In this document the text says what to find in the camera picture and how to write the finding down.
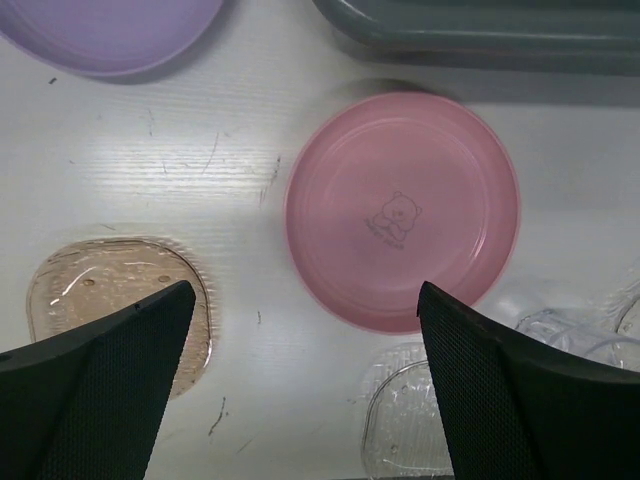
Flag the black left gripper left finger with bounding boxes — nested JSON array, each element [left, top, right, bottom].
[[1, 281, 196, 479]]

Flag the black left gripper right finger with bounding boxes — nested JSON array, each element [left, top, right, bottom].
[[417, 282, 639, 479]]

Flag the clear glass square plate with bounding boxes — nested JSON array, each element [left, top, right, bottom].
[[359, 342, 454, 479]]

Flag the amber glass square plate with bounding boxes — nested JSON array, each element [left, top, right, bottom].
[[26, 237, 217, 399]]

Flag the clear glass cup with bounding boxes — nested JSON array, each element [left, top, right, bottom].
[[516, 281, 639, 372]]

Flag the pink plastic plate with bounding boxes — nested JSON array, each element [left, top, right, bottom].
[[284, 91, 521, 335]]

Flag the purple plastic plate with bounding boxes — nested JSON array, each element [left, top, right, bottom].
[[1, 0, 224, 77]]

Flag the grey plastic bin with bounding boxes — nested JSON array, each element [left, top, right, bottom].
[[314, 0, 639, 76]]

